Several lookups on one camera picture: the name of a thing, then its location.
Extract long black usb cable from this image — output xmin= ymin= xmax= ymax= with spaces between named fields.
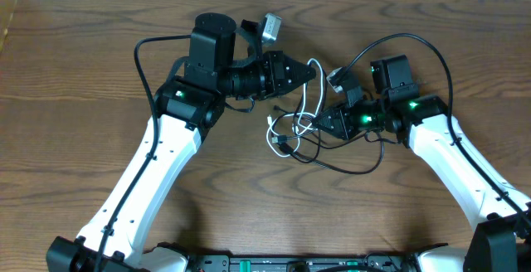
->
xmin=273 ymin=79 xmax=386 ymax=176

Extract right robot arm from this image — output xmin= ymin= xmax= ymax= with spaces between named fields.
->
xmin=313 ymin=55 xmax=530 ymax=271

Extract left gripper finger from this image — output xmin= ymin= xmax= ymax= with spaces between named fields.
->
xmin=285 ymin=66 xmax=316 ymax=93
xmin=285 ymin=56 xmax=315 ymax=73

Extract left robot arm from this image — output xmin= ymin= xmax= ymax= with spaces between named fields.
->
xmin=46 ymin=12 xmax=316 ymax=271

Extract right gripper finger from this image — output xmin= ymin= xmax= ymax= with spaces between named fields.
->
xmin=313 ymin=107 xmax=334 ymax=122
xmin=312 ymin=118 xmax=332 ymax=134

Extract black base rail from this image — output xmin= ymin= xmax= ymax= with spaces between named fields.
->
xmin=140 ymin=242 xmax=470 ymax=272

